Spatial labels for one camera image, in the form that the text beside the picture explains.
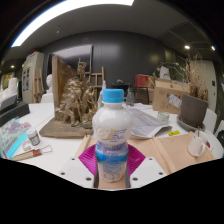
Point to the black wall screen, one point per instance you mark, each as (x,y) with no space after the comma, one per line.
(75,55)

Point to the black flat case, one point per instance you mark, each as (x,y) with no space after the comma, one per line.
(11,111)

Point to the white chair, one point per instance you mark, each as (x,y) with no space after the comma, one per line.
(210,118)
(47,98)

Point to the red box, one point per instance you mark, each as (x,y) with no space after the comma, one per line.
(141,80)

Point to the pale wooden drawing board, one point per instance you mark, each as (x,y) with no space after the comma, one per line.
(151,150)
(176,150)

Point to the ceiling light panel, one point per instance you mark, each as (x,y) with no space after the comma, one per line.
(66,8)

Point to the printed grey paper sheet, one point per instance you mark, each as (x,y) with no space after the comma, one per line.
(145,121)

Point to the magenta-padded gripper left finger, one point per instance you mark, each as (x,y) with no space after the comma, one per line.
(85,166)

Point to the beige cabinet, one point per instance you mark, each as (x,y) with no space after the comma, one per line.
(31,73)

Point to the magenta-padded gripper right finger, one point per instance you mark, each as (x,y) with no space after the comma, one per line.
(140,166)

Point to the small silver-lidded paint jar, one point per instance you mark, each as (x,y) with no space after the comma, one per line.
(33,137)

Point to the white mug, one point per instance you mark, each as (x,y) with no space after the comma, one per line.
(196,146)

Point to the grey pot with dried plant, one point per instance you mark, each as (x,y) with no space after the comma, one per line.
(193,110)

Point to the flat round red coaster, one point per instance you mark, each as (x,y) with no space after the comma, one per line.
(208,144)

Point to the wooden easel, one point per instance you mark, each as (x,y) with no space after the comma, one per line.
(37,86)
(96,80)

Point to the dark spray bottle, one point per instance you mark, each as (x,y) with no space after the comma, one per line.
(130,98)

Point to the small clear glass jar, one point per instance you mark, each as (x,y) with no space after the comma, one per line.
(163,117)

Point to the white plaster bust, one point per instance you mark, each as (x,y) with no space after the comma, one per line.
(49,83)

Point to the bronze relief sculpture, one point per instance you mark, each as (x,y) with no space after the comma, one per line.
(75,103)

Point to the dark round plant saucer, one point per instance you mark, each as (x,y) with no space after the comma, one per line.
(186,126)

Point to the wooden stick in mug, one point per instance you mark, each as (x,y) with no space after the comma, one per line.
(198,130)

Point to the colourful painted canvas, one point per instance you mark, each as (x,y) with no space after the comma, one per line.
(13,136)

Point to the black backpack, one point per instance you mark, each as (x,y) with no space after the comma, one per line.
(220,138)

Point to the yellow tag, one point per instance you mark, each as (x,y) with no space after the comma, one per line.
(173,133)

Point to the clear green-labelled spray bottle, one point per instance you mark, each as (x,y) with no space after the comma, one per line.
(101,96)

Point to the cardboard box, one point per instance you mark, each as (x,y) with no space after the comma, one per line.
(165,95)

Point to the round ceiling spotlights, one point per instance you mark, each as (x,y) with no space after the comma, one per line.
(187,47)

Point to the white blue-capped drink bottle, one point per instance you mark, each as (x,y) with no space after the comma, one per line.
(112,133)

